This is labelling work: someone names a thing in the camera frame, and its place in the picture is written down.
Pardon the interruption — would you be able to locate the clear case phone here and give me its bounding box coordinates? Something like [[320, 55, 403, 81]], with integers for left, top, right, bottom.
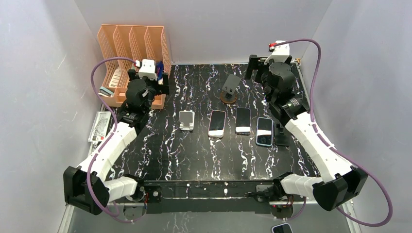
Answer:
[[235, 107, 251, 135]]

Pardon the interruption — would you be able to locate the blue case phone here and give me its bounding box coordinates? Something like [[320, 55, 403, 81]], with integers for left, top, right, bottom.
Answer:
[[256, 117, 273, 147]]

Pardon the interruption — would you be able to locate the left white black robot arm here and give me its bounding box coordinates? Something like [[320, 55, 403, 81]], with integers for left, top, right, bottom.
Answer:
[[63, 69, 170, 215]]

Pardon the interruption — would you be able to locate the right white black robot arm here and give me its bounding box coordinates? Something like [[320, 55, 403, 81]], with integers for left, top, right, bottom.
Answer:
[[245, 55, 368, 211]]

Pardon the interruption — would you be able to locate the white phone stand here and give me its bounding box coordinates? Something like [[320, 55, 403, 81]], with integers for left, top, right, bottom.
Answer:
[[179, 110, 195, 131]]

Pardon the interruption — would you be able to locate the round base black phone stand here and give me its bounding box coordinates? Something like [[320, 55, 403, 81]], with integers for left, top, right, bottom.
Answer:
[[220, 74, 240, 104]]

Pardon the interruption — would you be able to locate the white case phone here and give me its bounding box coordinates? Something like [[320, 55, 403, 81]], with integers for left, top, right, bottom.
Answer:
[[208, 110, 226, 138]]

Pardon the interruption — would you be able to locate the phone at bottom edge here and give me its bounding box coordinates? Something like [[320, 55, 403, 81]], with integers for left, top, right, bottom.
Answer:
[[271, 223, 293, 233]]

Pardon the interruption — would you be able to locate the blue black item in organizer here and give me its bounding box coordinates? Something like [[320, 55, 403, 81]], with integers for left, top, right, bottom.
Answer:
[[156, 61, 164, 79]]

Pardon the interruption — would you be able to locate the orange plastic file organizer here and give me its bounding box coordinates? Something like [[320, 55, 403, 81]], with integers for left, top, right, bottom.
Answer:
[[97, 24, 171, 107]]

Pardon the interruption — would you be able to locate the teal white eraser block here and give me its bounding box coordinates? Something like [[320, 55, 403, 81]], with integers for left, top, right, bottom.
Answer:
[[98, 87, 114, 98]]

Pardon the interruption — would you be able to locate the white printed packet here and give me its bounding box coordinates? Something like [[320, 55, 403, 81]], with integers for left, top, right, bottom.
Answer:
[[88, 111, 112, 144]]

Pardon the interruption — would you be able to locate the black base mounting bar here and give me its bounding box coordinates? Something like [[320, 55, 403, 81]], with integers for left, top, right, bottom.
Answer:
[[113, 180, 294, 216]]

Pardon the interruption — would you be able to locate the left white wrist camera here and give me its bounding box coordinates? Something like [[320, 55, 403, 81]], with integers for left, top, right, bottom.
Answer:
[[135, 59, 158, 81]]

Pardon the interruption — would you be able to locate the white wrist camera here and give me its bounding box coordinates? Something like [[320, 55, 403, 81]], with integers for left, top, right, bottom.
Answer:
[[135, 59, 158, 81], [264, 40, 290, 65]]

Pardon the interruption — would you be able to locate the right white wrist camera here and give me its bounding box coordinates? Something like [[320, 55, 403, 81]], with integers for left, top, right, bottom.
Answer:
[[264, 40, 290, 65]]

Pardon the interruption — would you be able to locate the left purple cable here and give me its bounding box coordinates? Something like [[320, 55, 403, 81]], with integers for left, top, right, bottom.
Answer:
[[86, 57, 145, 224]]

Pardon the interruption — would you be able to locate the purple cable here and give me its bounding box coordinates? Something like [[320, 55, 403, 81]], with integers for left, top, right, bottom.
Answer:
[[86, 57, 145, 224], [283, 39, 394, 228]]

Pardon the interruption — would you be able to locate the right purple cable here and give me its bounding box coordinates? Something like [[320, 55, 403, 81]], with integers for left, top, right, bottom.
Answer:
[[283, 39, 394, 228]]

